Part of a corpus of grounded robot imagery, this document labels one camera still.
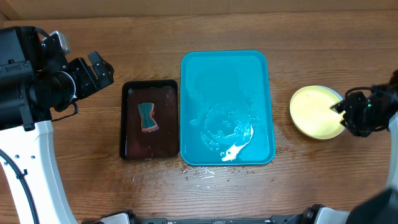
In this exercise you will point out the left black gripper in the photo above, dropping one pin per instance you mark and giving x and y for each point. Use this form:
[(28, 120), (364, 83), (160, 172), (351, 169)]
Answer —
[(80, 69)]

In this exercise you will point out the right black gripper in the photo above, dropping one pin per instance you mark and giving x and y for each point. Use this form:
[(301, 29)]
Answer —
[(348, 106)]

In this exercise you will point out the yellow-green plate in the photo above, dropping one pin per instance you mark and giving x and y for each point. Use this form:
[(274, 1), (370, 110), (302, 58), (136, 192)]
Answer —
[(311, 114)]

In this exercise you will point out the green and orange sponge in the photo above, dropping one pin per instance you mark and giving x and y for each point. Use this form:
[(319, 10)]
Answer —
[(148, 123)]

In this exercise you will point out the light blue plate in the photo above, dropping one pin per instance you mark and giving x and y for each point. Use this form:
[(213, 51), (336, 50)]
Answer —
[(340, 98)]

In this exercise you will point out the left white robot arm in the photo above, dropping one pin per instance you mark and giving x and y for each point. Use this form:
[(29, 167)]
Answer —
[(27, 151)]

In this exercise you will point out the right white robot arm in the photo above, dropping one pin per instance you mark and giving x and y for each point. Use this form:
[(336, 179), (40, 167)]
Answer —
[(361, 170)]

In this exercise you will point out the black rectangular tray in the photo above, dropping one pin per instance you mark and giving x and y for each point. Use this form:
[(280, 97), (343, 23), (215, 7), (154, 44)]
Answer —
[(164, 141)]

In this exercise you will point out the teal plastic tray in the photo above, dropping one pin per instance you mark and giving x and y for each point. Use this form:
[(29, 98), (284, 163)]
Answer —
[(225, 109)]

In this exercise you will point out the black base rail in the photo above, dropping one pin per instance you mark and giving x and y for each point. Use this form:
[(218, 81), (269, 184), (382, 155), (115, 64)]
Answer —
[(132, 219)]

